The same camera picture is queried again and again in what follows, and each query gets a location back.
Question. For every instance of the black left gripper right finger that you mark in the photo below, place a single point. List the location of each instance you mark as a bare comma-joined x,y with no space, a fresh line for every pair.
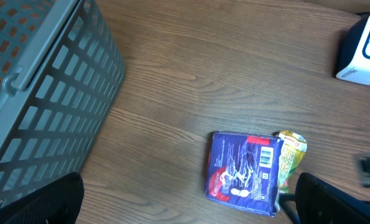
319,202

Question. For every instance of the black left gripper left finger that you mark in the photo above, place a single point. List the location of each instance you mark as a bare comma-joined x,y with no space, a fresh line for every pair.
58,202

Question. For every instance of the green snack pouch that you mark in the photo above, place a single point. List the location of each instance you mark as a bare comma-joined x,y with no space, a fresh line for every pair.
292,152

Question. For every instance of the purple snack packet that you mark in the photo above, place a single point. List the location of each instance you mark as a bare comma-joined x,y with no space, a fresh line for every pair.
243,170

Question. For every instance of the grey plastic mesh basket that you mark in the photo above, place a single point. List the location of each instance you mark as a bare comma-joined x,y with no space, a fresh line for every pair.
60,72

